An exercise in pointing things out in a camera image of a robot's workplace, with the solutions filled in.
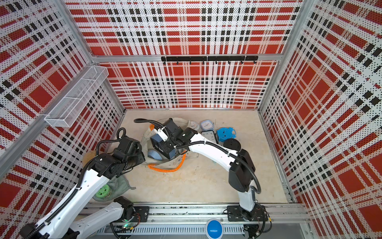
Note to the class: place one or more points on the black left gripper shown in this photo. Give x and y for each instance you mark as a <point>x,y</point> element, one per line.
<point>139,154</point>

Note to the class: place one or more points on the white round analog clock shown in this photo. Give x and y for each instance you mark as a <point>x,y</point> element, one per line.
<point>194,125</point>

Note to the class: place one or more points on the light blue square alarm clock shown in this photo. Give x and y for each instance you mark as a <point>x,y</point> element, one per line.
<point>207,125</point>

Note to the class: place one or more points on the beige canvas bag orange handles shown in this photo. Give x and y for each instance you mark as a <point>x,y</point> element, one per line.
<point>160,155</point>

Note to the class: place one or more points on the bright blue round alarm clock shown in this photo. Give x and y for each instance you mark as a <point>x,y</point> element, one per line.
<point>226,133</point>

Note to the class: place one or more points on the white round clock black back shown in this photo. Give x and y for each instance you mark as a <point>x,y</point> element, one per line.
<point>232,144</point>

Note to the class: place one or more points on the black square alarm clock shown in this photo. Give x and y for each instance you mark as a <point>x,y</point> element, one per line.
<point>210,135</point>

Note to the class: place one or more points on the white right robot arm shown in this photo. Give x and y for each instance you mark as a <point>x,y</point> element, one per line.
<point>238,164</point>

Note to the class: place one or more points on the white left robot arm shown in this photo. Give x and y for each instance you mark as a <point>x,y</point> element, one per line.
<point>60,222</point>

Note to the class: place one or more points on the dark blue plastic clock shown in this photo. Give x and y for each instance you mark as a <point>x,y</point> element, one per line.
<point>164,148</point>

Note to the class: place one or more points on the grey green cloth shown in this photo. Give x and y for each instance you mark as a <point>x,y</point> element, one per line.
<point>119,186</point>

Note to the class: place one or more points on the tan plush toy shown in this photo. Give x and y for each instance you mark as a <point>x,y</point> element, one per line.
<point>88,157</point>

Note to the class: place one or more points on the green round tape roll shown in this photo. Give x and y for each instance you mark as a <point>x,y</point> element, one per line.
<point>104,192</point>

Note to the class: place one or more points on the blue round button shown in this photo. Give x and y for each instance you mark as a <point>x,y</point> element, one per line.
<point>214,229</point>

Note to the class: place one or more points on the white wire mesh shelf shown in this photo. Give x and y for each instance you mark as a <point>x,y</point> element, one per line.
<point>68,109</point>

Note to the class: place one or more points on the black wall hook rail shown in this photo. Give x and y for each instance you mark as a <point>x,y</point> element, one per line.
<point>227,58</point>

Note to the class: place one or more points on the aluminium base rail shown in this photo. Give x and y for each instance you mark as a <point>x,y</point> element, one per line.
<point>272,221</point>

